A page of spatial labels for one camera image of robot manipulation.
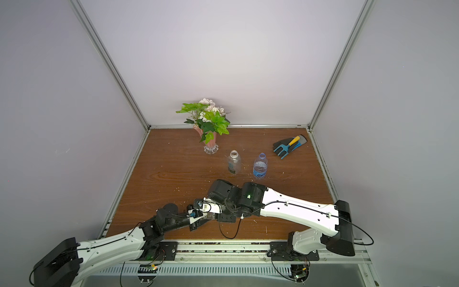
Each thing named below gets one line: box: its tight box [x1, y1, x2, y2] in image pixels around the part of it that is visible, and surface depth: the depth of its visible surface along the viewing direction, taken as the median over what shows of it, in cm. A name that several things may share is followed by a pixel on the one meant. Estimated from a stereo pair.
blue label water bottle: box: [252, 152, 269, 179], surface depth 94 cm
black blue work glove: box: [273, 134, 308, 158], surface depth 111 cm
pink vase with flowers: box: [175, 98, 232, 155], surface depth 87 cm
